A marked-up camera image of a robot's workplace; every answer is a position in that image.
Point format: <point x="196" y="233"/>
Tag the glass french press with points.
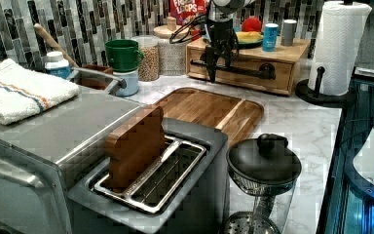
<point x="270" y="208"/>

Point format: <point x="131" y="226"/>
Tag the black pot lid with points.
<point x="265" y="159"/>

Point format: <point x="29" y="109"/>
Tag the red toy fruit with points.
<point x="252" y="24"/>

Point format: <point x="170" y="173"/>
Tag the stainless toaster oven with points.
<point x="43" y="156"/>

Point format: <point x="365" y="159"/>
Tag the grey toaster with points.
<point x="184" y="192"/>

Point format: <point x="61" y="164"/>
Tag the glass jar of grains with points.
<point x="149" y="67"/>

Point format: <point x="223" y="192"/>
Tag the white woven canister wooden lid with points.
<point x="171" y="56"/>

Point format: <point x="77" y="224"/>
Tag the black paper towel holder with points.
<point x="314" y="96"/>

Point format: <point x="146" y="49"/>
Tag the white paper towel roll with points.
<point x="339" y="34"/>

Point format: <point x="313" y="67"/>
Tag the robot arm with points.
<point x="224" y="9"/>

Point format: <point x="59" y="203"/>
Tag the white bottle blue label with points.
<point x="56" y="64"/>

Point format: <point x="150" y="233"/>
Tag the black drawer handle bar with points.
<point x="266" y="71"/>

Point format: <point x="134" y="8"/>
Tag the green mug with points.
<point x="123" y="55"/>

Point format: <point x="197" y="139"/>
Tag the wooden rolling pin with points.
<point x="46" y="36"/>

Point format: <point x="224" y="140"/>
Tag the wooden drawer box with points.
<point x="286" y="61"/>

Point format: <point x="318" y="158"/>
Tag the white striped towel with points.
<point x="24" y="92"/>

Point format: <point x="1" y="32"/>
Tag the teal plate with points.
<point x="250" y="44"/>

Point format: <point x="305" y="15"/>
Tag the brown bowl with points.
<point x="96" y="83"/>

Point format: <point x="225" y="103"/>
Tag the grey cylinder shaker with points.
<point x="288" y="31"/>

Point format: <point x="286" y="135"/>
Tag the light blue mug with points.
<point x="131" y="79"/>

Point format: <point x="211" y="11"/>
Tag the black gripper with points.
<point x="212" y="52"/>

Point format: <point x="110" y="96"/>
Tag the blue can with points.
<point x="270" y="37"/>

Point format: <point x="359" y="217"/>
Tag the wooden toy bread slice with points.
<point x="134" y="146"/>

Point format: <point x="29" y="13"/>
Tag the Froot Loops cereal box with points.
<point x="191" y="16"/>

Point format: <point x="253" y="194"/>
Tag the wooden cutting board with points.
<point x="236" y="117"/>

